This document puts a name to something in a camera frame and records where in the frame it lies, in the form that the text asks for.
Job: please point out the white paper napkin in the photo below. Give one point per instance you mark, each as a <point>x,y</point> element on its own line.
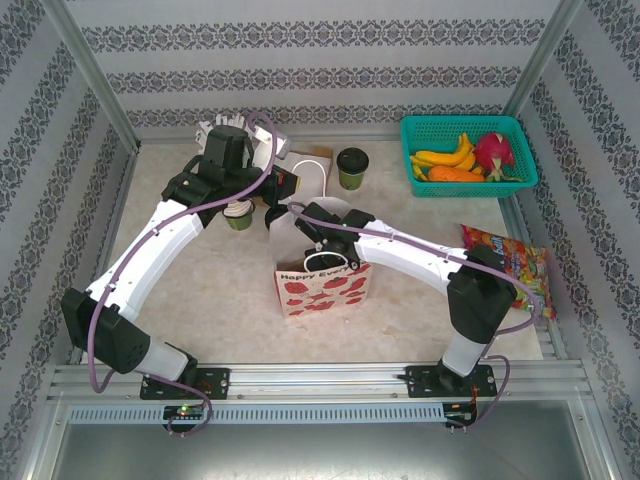
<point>312,177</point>

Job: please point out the brown cardboard napkin tray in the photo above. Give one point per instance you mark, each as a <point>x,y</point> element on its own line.
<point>312,151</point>

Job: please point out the black plastic cup lid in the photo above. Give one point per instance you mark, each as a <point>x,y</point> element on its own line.
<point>352,160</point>

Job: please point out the white red printed paper bag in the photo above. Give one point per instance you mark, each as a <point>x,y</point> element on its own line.
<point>325,295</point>

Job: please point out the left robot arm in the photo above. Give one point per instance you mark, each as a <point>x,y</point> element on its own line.
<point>150,260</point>

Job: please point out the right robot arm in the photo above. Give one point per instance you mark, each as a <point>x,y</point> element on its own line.
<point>410,255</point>

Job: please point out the stack of paper cups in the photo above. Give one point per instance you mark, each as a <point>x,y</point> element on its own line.
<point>239,217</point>

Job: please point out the yellow banana bunch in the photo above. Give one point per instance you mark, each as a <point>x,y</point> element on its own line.
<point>445,159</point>

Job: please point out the orange toy carrot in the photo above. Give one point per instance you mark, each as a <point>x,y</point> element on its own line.
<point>455,174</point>

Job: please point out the teal plastic basket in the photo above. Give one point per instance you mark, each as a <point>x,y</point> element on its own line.
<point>500,190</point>

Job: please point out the pink dragon fruit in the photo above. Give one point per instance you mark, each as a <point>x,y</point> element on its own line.
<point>495,152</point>

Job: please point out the colourful fruit candy bag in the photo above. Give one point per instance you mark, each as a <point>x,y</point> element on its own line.
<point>530,265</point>

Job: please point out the grey sheet metal shelf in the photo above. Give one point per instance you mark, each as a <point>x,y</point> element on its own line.
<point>320,455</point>

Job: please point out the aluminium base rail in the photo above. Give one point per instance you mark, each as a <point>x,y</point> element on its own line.
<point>320,380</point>

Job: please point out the aluminium frame post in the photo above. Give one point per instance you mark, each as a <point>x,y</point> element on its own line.
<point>550,40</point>
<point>79,40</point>

